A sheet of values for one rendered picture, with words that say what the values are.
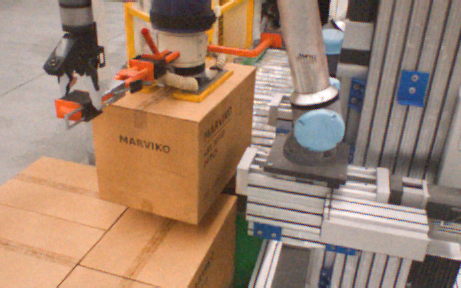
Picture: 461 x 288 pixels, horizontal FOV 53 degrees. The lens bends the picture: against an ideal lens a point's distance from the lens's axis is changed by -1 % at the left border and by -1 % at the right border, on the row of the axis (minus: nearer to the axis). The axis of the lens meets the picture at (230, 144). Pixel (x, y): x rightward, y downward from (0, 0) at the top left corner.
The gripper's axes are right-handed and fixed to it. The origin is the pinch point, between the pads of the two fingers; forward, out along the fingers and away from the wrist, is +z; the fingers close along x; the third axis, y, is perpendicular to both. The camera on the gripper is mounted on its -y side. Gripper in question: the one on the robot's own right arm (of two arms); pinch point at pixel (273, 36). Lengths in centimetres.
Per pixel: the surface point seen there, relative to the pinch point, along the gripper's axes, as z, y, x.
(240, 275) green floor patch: 120, 10, -6
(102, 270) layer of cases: 65, 81, -33
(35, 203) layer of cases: 65, 58, -81
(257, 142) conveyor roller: 67, -34, -13
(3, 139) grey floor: 120, -58, -223
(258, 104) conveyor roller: 68, -87, -29
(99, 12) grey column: 14, -58, -123
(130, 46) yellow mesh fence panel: 47, -102, -131
